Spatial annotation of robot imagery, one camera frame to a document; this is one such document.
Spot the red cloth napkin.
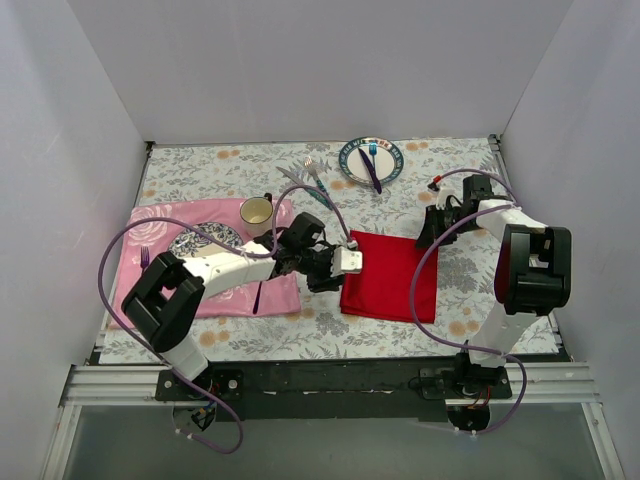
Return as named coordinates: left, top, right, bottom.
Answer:
left=340, top=230, right=424, bottom=322

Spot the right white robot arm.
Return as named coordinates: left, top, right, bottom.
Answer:
left=416, top=169, right=572, bottom=400

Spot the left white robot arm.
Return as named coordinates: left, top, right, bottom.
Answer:
left=121, top=212, right=363, bottom=400

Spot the purple spoon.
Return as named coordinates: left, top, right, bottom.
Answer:
left=252, top=282, right=264, bottom=315

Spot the white plate blue rim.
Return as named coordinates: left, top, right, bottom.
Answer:
left=338, top=137, right=405, bottom=193

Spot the cream enamel mug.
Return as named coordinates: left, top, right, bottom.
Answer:
left=239, top=193, right=274, bottom=238

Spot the purple knife on plate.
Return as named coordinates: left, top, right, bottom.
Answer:
left=357, top=147, right=382, bottom=194

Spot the blue fork on plate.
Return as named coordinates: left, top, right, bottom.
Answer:
left=369, top=142, right=377, bottom=171

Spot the blue floral plate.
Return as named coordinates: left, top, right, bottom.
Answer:
left=167, top=222, right=247, bottom=261

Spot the purple fork on placemat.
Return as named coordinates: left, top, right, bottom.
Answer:
left=139, top=246, right=150, bottom=272

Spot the pink floral placemat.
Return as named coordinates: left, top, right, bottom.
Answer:
left=113, top=198, right=301, bottom=328

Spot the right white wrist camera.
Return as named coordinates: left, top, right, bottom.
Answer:
left=428, top=176, right=455, bottom=210

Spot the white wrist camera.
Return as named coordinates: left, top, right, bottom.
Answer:
left=331, top=246, right=363, bottom=277
left=428, top=176, right=455, bottom=210

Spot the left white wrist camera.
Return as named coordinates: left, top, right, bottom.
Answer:
left=331, top=246, right=363, bottom=277

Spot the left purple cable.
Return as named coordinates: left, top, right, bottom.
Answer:
left=97, top=184, right=359, bottom=455

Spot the purple cable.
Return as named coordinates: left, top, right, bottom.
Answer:
left=97, top=184, right=359, bottom=455
left=407, top=167, right=526, bottom=435

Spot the teal handled knife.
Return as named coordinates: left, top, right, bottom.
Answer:
left=277, top=167, right=332, bottom=210

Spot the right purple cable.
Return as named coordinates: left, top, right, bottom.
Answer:
left=407, top=167, right=526, bottom=435

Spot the teal handled fork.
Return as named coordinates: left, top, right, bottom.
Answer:
left=304, top=156, right=329, bottom=195

